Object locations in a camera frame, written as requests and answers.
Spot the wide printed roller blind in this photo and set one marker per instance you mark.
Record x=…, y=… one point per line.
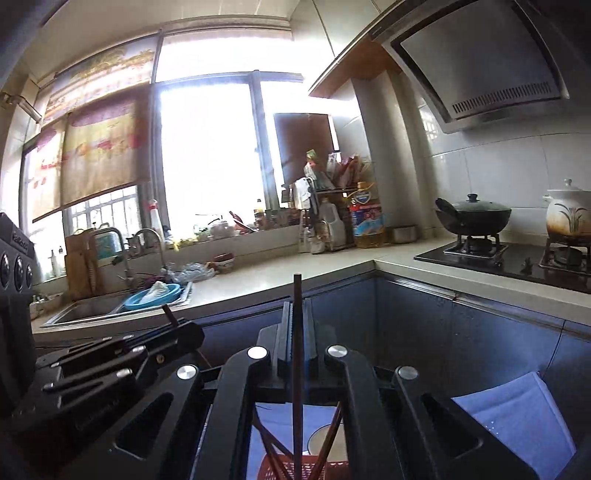
x=106, y=152

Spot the bunch of dark chopsticks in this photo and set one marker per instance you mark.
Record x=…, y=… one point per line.
x=330, y=434

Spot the small steel bowl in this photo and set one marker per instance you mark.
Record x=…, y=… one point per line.
x=405, y=234

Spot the white plastic jug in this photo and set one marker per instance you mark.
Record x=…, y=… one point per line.
x=332, y=226

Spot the steel range hood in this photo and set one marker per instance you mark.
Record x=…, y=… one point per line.
x=471, y=55

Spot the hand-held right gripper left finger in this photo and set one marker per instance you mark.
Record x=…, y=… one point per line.
x=285, y=339

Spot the white spray bottle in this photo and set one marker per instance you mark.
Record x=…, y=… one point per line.
x=156, y=221

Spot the metal countertop rack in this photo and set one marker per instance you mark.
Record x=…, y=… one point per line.
x=318, y=189

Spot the wooden wall cabinet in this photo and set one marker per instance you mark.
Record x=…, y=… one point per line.
x=360, y=78

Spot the row of condiment jars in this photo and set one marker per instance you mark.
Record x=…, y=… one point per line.
x=277, y=219

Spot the steel kitchen sink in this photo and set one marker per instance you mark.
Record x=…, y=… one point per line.
x=87, y=309

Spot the blue printed box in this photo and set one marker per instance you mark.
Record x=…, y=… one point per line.
x=108, y=247

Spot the brown cardboard panel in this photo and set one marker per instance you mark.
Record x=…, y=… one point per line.
x=304, y=143

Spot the red patterned bowl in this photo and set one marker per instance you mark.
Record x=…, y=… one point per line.
x=222, y=264

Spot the black gas stove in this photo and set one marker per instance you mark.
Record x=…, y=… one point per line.
x=517, y=263

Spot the white cup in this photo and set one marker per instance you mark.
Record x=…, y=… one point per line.
x=316, y=445

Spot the grey wall pipe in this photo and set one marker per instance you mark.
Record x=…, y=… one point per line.
x=25, y=107

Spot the curved chrome faucet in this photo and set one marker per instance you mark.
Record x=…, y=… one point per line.
x=147, y=232

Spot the angular chrome faucet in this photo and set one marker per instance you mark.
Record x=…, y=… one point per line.
x=121, y=240

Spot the dark wooden chopstick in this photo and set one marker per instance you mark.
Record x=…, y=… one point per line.
x=298, y=295
x=169, y=316

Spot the printed window valance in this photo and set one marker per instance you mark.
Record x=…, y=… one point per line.
x=101, y=74

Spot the cooking oil bottle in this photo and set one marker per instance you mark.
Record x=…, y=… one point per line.
x=367, y=221

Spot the clear plastic bag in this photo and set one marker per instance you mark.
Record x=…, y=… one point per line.
x=194, y=272

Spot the blue kitchen cabinet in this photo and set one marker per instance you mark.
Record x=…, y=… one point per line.
x=415, y=323

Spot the blue plastic basin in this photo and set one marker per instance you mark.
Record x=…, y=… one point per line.
x=138, y=304

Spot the painted ceramic pot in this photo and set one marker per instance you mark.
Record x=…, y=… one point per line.
x=570, y=212

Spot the blue printed tablecloth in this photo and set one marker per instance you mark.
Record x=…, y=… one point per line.
x=508, y=406

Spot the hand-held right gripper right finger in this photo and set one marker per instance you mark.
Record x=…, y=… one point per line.
x=308, y=341

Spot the wooden cutting board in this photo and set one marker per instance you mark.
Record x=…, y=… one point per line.
x=78, y=267

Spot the pile of seasoning packets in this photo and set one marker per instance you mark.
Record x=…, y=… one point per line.
x=337, y=168

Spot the pink plastic utensil holder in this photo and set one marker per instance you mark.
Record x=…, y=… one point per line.
x=277, y=468

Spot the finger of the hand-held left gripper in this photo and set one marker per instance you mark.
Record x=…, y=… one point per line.
x=115, y=392
x=138, y=339

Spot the black wok with lid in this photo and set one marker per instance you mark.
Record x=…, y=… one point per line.
x=480, y=219

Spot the narrow printed roller blind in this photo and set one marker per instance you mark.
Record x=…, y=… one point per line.
x=44, y=175

